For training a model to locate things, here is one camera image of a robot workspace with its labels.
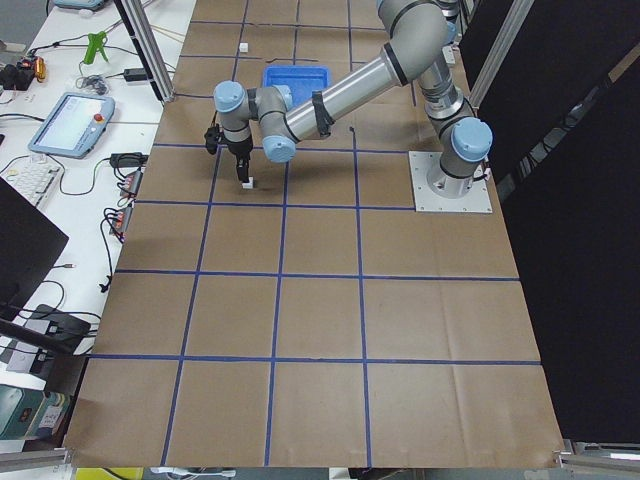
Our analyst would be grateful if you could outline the green handled reacher grabber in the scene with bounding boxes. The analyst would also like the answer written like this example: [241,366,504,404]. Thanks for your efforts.
[82,31,109,65]

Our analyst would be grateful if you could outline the black monitor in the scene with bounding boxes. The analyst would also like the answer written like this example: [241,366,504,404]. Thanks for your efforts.
[0,180,69,321]

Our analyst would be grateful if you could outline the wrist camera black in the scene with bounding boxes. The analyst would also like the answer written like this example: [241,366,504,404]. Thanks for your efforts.
[204,124,221,155]

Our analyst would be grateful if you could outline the aluminium frame post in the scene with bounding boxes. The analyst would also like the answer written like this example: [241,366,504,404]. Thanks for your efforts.
[114,0,175,104]

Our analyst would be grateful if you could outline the black power adapter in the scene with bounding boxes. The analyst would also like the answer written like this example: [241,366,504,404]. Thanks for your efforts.
[122,68,149,83]

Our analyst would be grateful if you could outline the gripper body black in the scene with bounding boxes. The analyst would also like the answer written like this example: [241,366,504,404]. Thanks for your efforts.
[227,141,250,161]

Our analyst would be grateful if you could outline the brown paper table cover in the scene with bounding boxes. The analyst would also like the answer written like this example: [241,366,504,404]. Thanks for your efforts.
[65,1,562,468]

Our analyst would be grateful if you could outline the white keyboard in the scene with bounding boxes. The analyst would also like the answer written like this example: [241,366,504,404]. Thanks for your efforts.
[1,162,62,210]

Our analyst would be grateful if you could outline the white block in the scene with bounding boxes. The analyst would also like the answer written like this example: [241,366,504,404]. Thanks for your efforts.
[241,177,254,189]

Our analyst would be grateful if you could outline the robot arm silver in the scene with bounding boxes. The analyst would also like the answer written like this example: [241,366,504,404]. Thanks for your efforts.
[204,1,493,199]
[436,0,471,66]

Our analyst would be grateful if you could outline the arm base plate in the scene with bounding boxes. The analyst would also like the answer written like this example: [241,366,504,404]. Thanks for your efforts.
[408,151,493,214]

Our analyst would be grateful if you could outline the blue plastic tray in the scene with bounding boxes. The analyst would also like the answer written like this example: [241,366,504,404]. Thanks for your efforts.
[261,65,331,109]

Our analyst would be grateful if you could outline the teach pendant blue white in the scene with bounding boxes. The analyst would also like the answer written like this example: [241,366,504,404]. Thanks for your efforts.
[28,92,115,159]

